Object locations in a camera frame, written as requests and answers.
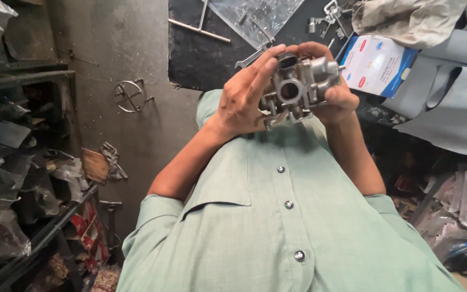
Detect person's right hand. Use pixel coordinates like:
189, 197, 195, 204
286, 41, 361, 127

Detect person's left hand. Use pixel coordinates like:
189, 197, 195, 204
210, 44, 288, 140

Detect silver metal carburetor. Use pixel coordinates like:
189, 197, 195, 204
258, 52, 346, 131

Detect silver open-end wrench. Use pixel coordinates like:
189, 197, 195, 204
235, 41, 275, 69

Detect clear plastic bag with tools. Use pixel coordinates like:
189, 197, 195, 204
207, 0, 305, 50

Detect black rubber mat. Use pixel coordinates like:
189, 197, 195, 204
168, 0, 356, 92

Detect silver T-shaped metal bar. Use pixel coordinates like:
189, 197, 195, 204
168, 0, 231, 43

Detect cluster of small metal parts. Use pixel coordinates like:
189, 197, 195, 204
315, 0, 353, 40

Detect white and blue cardboard box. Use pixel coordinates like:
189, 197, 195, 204
340, 34, 418, 99

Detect beige crumpled cloth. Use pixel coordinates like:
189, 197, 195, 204
351, 0, 467, 50

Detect person's light green shirt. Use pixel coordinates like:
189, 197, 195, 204
116, 89, 467, 292

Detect crumpled grey plastic wrapper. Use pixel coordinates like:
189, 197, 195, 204
100, 142, 129, 181

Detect thin metal rod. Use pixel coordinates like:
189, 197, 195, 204
57, 49, 99, 67

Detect brown wooden piece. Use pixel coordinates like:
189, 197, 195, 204
81, 147, 110, 185

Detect grey seat cover sheet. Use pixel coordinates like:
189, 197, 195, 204
381, 28, 467, 159

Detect heap of plastic packets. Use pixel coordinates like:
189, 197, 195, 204
392, 162, 467, 292

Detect red and white packets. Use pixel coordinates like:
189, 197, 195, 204
69, 201, 111, 273

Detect metal shelf rack with parts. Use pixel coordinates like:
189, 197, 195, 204
0, 0, 100, 292

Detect round metal ring part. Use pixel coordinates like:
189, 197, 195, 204
113, 78, 155, 113

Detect dark metal T-handle tool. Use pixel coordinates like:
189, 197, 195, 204
99, 200, 123, 250

